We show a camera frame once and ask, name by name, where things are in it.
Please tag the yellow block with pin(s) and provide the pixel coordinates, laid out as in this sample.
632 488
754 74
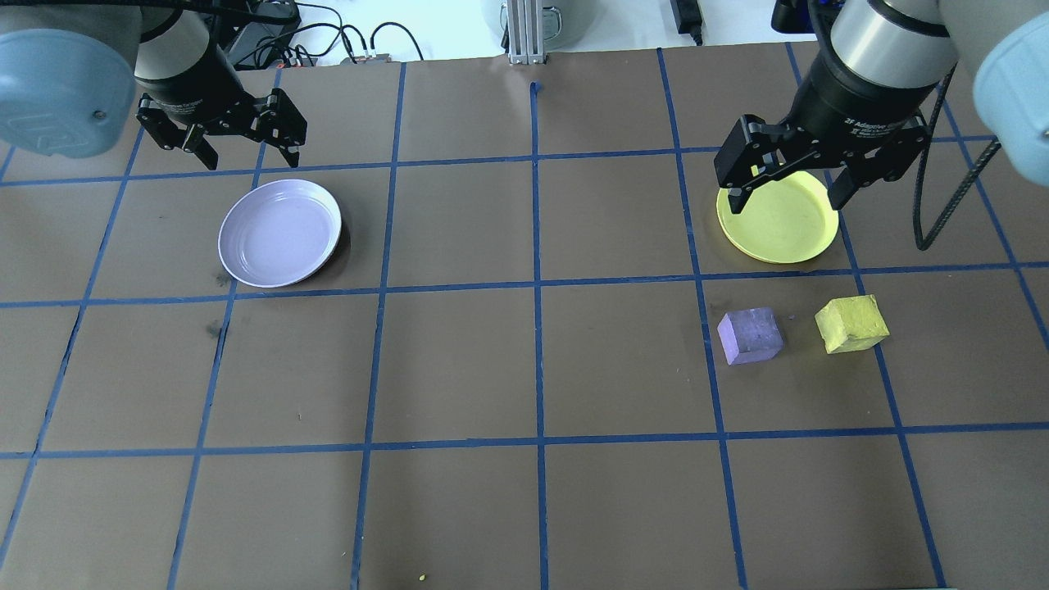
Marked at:
852 324

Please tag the purple block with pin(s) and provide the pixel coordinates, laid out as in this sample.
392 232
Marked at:
750 338

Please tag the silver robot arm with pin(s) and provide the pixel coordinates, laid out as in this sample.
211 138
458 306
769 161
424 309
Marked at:
49 90
889 37

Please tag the yellow plate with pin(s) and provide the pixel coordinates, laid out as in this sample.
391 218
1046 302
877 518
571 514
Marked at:
787 229

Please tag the black power brick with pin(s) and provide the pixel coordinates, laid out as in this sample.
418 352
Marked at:
262 29

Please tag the purple plate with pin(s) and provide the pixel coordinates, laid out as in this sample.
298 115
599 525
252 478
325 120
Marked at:
279 233

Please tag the power strip with red plugs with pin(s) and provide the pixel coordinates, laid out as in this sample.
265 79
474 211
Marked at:
369 59

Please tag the black power adapter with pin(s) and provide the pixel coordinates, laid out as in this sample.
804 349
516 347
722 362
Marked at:
685 16

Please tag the aluminium post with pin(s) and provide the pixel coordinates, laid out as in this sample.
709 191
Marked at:
526 33

